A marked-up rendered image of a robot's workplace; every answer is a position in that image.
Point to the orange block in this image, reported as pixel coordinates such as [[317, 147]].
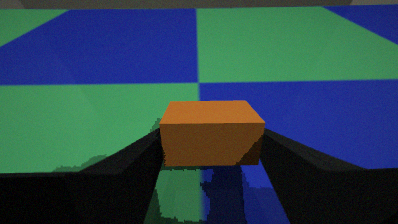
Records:
[[211, 133]]

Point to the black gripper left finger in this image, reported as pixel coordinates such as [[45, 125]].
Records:
[[114, 190]]

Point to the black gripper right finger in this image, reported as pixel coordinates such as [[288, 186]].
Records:
[[317, 188]]

